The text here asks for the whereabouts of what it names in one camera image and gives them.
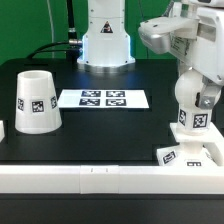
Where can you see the white lamp base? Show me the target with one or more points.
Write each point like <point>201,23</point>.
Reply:
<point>189,151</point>

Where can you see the white lamp bulb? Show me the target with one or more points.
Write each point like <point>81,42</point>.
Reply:
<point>191,119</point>

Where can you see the white lamp shade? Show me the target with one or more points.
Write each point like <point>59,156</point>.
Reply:
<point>37,111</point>

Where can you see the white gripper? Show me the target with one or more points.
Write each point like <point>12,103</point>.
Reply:
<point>193,32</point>

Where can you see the white left fence piece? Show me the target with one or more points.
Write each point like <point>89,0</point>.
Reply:
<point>2,132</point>

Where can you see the white right fence bar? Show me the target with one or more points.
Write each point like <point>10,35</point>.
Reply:
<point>214,143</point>

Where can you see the white marker sheet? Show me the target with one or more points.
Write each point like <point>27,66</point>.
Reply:
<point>83,98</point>

